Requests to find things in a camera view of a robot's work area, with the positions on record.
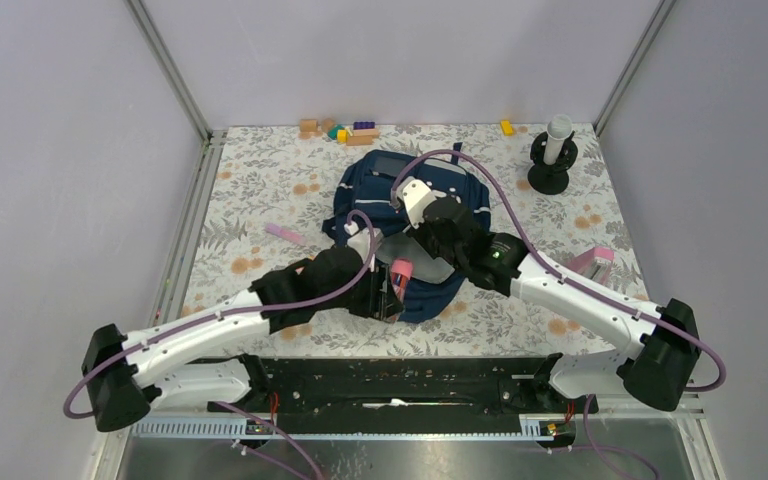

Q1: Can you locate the purple cable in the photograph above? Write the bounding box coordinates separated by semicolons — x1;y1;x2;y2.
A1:
390;148;728;480
62;209;383;480

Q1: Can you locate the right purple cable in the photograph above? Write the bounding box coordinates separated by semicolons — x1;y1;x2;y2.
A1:
390;148;728;480

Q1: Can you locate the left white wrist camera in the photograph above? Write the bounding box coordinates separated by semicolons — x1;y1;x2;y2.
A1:
343;221;383;271

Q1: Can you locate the black microphone stand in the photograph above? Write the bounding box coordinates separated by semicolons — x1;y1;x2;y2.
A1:
527;131;578;195

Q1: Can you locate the purple toy block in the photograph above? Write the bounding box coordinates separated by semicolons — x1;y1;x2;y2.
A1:
353;121;376;130

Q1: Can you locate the floral table cloth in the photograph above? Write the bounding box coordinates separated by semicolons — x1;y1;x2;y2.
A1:
182;123;647;357

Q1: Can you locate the yellow block at back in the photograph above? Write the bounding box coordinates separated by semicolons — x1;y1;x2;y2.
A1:
499;120;516;137

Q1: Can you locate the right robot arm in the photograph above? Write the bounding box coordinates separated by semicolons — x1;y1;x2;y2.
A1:
399;193;701;412

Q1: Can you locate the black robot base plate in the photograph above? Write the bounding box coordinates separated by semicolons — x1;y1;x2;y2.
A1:
233;354;598;435

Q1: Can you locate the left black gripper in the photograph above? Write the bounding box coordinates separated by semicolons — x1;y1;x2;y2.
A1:
318;261;403;320

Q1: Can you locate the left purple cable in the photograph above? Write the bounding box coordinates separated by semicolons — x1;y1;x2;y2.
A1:
62;209;383;480

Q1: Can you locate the pink topped pen tube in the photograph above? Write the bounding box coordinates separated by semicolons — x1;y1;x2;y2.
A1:
390;258;413;300

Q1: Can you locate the pink pencil case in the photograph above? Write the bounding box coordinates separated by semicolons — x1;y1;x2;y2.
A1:
566;246;615;285

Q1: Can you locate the long wooden block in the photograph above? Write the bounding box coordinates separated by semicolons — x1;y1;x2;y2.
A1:
343;128;380;146

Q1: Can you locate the round wooden block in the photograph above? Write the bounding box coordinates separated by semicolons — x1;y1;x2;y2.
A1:
320;118;337;133

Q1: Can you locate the teal toy block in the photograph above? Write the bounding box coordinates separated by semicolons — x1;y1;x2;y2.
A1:
327;124;345;140

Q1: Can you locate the navy blue student backpack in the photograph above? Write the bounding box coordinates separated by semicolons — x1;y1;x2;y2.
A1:
321;149;491;324

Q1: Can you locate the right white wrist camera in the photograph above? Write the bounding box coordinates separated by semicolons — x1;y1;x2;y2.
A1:
391;177;436;229

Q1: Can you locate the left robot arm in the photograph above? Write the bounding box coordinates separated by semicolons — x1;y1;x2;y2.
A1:
75;247;404;433

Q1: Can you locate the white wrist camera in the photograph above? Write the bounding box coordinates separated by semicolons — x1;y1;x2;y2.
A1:
343;221;383;271
391;177;436;229

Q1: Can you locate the wooden cube block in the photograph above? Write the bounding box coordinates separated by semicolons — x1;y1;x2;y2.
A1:
299;119;319;133

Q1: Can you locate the purple pink highlighter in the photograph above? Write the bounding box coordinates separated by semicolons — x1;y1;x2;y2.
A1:
264;223;306;246

